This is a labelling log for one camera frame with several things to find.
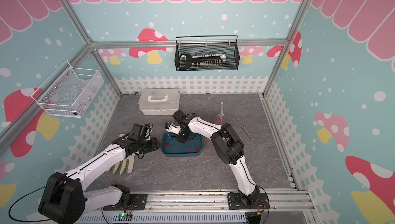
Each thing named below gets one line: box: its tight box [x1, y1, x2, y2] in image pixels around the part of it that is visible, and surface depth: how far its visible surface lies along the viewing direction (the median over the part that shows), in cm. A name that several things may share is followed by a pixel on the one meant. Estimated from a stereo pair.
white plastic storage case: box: [138, 88, 181, 116], surface depth 105 cm
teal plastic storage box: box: [160, 132, 204, 158], surface depth 93 cm
